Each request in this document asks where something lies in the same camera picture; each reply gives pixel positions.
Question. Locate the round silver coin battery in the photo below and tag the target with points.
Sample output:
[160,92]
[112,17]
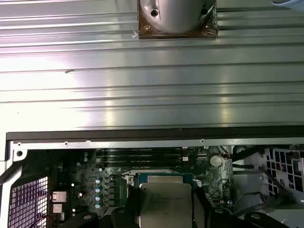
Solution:
[216,160]

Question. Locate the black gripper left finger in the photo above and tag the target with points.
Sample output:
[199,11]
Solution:
[128,218]

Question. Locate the silver CPU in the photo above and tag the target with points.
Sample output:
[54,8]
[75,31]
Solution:
[164,204]

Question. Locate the CPU socket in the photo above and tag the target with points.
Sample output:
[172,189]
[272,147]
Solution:
[142,177]

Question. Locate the black PC case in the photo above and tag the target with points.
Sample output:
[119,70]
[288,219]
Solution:
[142,144]

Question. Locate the black RAM slot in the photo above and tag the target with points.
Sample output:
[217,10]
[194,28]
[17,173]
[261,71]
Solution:
[142,164]
[142,155]
[142,160]
[142,150]

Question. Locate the silver cylindrical capacitor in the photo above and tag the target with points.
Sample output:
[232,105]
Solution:
[85,159]
[85,154]
[97,206]
[98,181]
[98,190]
[98,198]
[100,169]

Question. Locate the brown square base plate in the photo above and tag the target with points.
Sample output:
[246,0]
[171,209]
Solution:
[180,35]

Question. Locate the perforated metal drive cage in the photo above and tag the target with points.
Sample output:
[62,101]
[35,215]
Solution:
[269,152]

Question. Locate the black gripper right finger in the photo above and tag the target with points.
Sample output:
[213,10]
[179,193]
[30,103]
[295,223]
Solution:
[199,213]

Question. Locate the metal port block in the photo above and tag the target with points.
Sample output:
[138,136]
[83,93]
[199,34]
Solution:
[59,196]
[58,209]

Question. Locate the grey metal bay bracket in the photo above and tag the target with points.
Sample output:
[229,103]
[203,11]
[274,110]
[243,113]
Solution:
[247,187]

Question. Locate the green motherboard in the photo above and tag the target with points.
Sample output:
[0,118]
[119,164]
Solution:
[213,187]

